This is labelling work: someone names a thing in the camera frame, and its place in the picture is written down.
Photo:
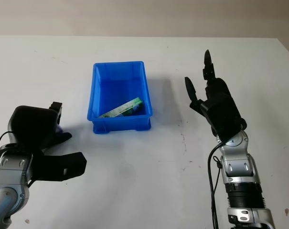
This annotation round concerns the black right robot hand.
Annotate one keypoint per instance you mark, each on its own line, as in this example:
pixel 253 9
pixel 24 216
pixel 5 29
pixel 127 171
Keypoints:
pixel 218 87

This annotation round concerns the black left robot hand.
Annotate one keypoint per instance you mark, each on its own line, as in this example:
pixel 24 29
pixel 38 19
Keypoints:
pixel 32 124

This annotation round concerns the green white box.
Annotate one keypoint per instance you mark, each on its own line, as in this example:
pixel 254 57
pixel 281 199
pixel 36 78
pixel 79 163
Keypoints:
pixel 122 109

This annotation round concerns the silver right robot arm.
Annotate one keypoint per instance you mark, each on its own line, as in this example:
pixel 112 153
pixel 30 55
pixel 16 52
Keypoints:
pixel 239 167

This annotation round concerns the blue plastic tray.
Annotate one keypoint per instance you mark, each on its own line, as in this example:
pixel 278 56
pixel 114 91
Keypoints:
pixel 120 90

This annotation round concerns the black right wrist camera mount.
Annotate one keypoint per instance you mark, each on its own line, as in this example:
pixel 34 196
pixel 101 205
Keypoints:
pixel 225 117

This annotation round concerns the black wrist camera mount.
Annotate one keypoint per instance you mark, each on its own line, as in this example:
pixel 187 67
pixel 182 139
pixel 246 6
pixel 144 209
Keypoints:
pixel 225 117
pixel 63 165

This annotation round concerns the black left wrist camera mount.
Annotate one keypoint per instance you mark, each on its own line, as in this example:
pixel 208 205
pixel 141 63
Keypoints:
pixel 63 165

